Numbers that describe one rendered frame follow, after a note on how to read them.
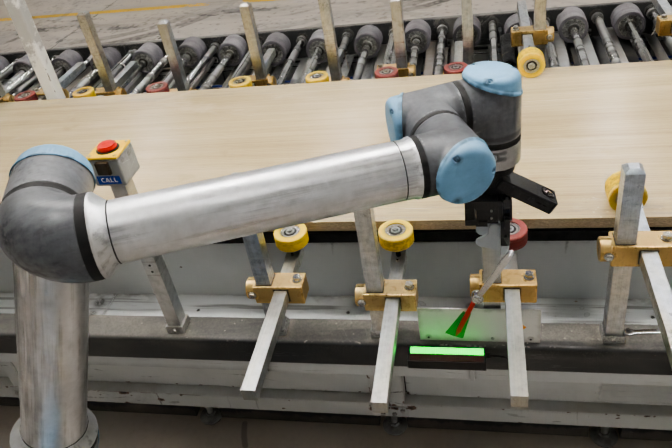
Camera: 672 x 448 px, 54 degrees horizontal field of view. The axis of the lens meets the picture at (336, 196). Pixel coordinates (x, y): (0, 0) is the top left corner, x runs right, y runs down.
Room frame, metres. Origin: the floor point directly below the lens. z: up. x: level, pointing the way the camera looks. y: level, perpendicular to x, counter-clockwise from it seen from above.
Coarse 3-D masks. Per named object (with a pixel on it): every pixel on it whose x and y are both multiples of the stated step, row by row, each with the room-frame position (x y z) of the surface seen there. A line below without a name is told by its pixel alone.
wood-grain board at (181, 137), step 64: (640, 64) 1.77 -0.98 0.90; (0, 128) 2.14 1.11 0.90; (64, 128) 2.04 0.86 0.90; (128, 128) 1.96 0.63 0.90; (192, 128) 1.87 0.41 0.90; (256, 128) 1.80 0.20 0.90; (320, 128) 1.72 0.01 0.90; (384, 128) 1.66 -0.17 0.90; (576, 128) 1.47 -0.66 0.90; (640, 128) 1.42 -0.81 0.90; (0, 192) 1.69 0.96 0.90; (576, 192) 1.20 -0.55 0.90
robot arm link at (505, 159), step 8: (520, 144) 0.91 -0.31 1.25; (496, 152) 0.89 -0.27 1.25; (504, 152) 0.89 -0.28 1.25; (512, 152) 0.89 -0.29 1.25; (520, 152) 0.91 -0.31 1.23; (496, 160) 0.88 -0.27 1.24; (504, 160) 0.89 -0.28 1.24; (512, 160) 0.89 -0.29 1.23; (496, 168) 0.89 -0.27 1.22; (504, 168) 0.88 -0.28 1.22
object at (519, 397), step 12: (516, 252) 1.08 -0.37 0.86; (516, 264) 1.04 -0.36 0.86; (516, 300) 0.94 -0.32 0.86; (516, 312) 0.91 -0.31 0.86; (516, 324) 0.88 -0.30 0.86; (516, 336) 0.85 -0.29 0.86; (516, 348) 0.82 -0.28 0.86; (516, 360) 0.79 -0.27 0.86; (516, 372) 0.76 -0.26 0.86; (516, 384) 0.74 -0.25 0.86; (516, 396) 0.72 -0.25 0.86; (528, 396) 0.71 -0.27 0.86
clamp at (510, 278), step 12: (480, 276) 1.01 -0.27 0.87; (504, 276) 1.00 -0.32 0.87; (516, 276) 0.99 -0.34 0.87; (492, 288) 0.98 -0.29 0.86; (504, 288) 0.98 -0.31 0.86; (516, 288) 0.97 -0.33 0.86; (528, 288) 0.96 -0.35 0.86; (492, 300) 0.98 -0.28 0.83; (504, 300) 0.98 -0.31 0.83; (528, 300) 0.96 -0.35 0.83
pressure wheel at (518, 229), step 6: (510, 222) 1.13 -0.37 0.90; (516, 222) 1.12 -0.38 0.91; (522, 222) 1.12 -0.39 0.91; (510, 228) 1.10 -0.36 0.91; (516, 228) 1.11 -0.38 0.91; (522, 228) 1.10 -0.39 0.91; (510, 234) 1.09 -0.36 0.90; (516, 234) 1.08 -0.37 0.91; (522, 234) 1.08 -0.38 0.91; (510, 240) 1.07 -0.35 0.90; (516, 240) 1.07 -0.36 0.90; (522, 240) 1.07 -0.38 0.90; (510, 246) 1.07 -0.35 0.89; (516, 246) 1.07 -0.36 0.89; (522, 246) 1.07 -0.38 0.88
